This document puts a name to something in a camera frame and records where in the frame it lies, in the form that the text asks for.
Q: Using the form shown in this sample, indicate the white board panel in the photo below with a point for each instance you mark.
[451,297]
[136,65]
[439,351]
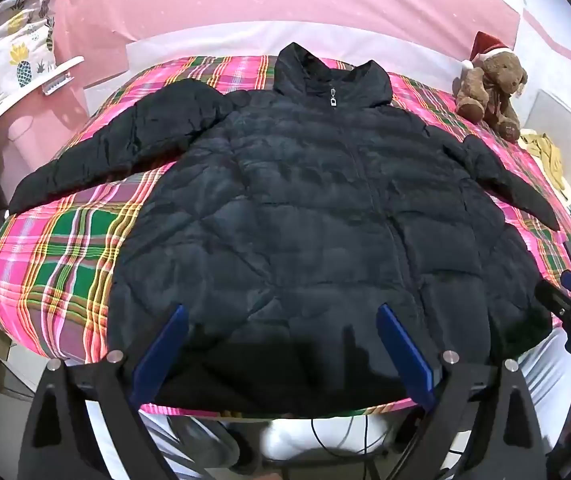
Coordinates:
[565,125]

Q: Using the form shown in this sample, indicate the yellow cloth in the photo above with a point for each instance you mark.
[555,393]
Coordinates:
[548,155]

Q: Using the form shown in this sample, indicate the pineapple print fabric bag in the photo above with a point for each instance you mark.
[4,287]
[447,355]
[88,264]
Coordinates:
[0,60]

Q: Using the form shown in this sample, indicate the pink storage box white lid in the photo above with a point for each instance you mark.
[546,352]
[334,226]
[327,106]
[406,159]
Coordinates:
[40,125]

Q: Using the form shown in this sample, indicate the brown teddy bear santa hat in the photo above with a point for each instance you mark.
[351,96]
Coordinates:
[495,85]

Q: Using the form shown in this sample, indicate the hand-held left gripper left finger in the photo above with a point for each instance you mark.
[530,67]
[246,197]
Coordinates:
[163,355]

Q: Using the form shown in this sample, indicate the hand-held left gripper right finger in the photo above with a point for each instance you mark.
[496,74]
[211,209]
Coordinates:
[405,347]

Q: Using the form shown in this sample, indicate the person's white pants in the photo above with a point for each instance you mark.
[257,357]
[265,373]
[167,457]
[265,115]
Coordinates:
[290,440]

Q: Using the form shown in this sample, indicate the pink plaid blanket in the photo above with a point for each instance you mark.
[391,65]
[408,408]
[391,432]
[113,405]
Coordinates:
[60,270]

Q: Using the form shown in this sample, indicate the black puffer jacket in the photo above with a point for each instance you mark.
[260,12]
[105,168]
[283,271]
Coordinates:
[305,210]

